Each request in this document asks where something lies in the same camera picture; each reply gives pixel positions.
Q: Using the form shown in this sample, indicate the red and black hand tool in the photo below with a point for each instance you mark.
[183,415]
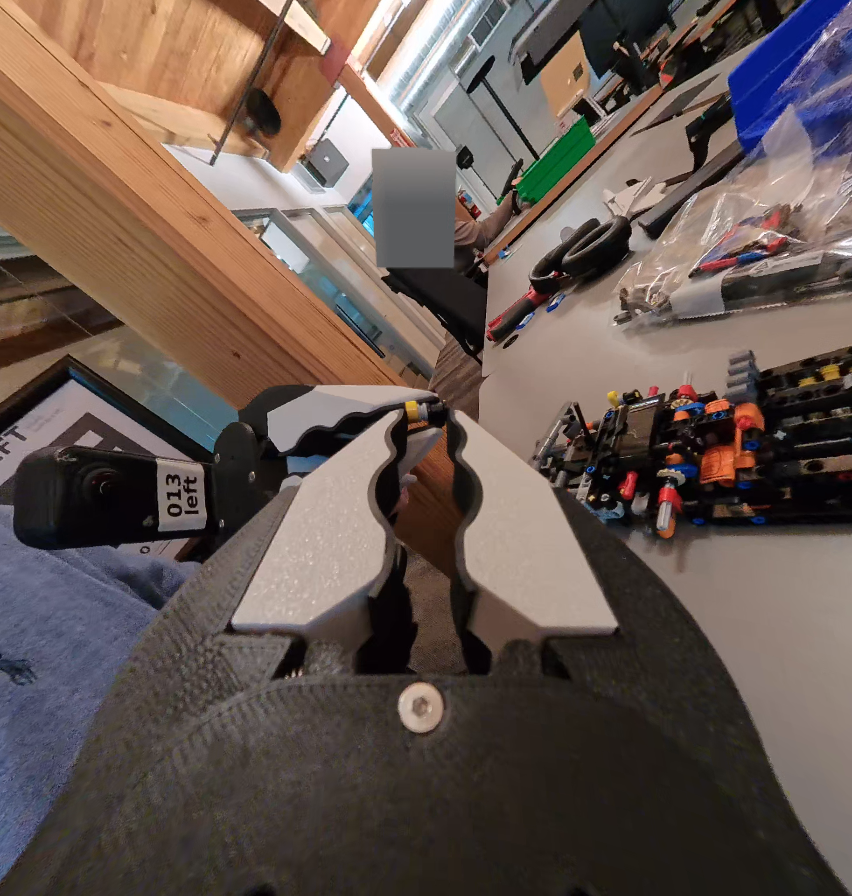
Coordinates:
[517,315]

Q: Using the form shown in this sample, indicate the person's blue sweater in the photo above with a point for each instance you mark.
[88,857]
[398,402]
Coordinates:
[48,665]

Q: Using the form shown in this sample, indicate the black metal bracket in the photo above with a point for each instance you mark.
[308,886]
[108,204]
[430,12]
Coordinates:
[692,196]

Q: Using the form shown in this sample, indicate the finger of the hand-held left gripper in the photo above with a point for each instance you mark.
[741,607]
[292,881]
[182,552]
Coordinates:
[328,409]
[422,441]

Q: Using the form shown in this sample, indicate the lego car chassis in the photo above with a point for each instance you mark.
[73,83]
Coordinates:
[713,448]

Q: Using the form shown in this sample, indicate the black office chair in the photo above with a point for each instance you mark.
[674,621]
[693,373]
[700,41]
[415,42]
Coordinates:
[447,308]

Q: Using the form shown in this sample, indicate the green plastic bin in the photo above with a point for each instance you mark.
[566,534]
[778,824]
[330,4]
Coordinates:
[559,164]

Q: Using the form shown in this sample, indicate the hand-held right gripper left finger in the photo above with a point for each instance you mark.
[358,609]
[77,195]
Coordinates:
[307,560]

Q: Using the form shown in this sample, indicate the blue plastic bin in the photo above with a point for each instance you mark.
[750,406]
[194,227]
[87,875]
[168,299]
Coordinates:
[755,91]

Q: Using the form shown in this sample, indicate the black rubber tyres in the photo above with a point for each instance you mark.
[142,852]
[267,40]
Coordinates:
[587,252]

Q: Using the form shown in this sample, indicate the black framed poster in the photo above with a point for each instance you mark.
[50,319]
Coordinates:
[83,420]

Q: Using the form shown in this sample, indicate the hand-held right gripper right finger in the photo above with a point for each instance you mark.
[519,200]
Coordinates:
[538,560]

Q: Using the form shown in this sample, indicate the yellow and black lego pin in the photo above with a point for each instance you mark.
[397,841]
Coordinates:
[417,411]

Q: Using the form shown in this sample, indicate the clear bag of lego pieces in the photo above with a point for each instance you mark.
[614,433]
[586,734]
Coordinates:
[748,280]

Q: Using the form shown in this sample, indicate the person's left hand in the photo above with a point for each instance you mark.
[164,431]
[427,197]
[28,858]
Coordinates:
[407,490]

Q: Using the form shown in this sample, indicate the wooden post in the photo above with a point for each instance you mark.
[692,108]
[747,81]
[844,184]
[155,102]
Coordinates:
[118,210]

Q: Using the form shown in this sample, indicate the glass partition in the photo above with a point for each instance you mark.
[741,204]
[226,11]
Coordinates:
[314,280]

